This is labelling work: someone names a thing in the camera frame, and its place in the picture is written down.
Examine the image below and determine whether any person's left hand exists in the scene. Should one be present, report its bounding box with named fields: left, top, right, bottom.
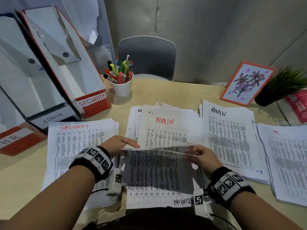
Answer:
left=99, top=135, right=141, bottom=157

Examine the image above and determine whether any admin paper pile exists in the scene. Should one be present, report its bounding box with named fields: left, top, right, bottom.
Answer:
left=198, top=100, right=270, bottom=185

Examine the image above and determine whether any person's right hand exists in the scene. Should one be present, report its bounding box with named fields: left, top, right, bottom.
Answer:
left=186, top=145, right=224, bottom=179

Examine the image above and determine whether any paper sheet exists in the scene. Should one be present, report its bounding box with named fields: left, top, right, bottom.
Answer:
left=121, top=143, right=201, bottom=210

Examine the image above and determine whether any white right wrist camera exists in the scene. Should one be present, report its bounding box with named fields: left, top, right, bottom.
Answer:
left=193, top=188, right=214, bottom=221

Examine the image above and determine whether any orange framed flower drawing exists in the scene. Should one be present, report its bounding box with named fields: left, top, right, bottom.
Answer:
left=219, top=60, right=278, bottom=107

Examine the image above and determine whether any green plant in black pot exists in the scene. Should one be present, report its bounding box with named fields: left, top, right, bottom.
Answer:
left=254, top=65, right=307, bottom=107

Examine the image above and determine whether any black left wristband with markers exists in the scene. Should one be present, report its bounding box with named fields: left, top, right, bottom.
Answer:
left=69, top=146, right=114, bottom=184

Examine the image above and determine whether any HR paper pile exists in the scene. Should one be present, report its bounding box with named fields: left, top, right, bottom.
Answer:
left=256, top=123, right=307, bottom=208

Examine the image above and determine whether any white pen cup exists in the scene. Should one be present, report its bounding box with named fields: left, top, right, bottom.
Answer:
left=108, top=73, right=134, bottom=97

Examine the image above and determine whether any black right wristband with markers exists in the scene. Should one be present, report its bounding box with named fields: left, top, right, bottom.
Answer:
left=204, top=167, right=256, bottom=211

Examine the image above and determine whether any grey chair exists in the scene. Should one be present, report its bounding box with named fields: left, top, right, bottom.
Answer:
left=117, top=36, right=177, bottom=81

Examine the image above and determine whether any red white paper towel pack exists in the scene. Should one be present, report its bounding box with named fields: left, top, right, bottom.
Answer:
left=277, top=89, right=307, bottom=126

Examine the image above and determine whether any black right camera cable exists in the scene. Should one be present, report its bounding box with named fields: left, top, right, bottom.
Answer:
left=211, top=213, right=238, bottom=230

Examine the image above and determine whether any person's dark shirt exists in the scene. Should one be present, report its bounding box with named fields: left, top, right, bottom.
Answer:
left=81, top=207, right=221, bottom=230

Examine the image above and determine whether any black admin file box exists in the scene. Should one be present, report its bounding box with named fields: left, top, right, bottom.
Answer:
left=0, top=13, right=82, bottom=130

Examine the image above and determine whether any bunch of coloured markers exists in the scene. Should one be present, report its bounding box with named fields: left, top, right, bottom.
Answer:
left=103, top=55, right=134, bottom=85

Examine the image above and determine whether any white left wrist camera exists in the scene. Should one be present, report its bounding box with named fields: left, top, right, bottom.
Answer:
left=105, top=168, right=123, bottom=197

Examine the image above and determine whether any person's right forearm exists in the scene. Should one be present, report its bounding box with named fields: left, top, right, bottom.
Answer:
left=230, top=191, right=303, bottom=230

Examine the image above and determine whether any black wristband with markers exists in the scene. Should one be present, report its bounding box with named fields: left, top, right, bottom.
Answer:
left=204, top=167, right=256, bottom=211
left=69, top=146, right=114, bottom=184

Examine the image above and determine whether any person's left forearm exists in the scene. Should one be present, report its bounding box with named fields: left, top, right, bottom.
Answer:
left=0, top=165, right=96, bottom=230

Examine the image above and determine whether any unsorted paper pile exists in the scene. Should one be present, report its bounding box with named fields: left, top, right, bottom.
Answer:
left=124, top=102, right=204, bottom=210

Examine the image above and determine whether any security paper pile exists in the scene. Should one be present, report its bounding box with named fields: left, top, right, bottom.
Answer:
left=41, top=118, right=120, bottom=210

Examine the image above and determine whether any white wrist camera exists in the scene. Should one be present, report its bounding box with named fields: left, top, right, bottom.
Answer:
left=105, top=168, right=123, bottom=197
left=193, top=188, right=214, bottom=221

